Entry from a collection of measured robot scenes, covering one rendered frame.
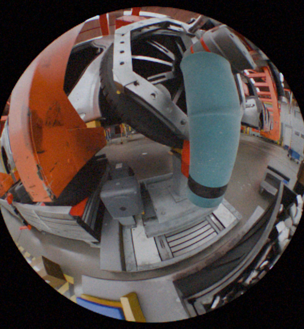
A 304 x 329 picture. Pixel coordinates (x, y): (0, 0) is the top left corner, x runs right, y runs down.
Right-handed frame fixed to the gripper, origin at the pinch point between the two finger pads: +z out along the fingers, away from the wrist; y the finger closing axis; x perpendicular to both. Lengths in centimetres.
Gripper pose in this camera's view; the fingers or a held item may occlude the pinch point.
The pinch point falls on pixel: (180, 32)
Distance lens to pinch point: 70.6
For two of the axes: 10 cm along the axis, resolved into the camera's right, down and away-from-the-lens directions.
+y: 7.8, -2.7, 5.6
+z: -6.2, -3.0, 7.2
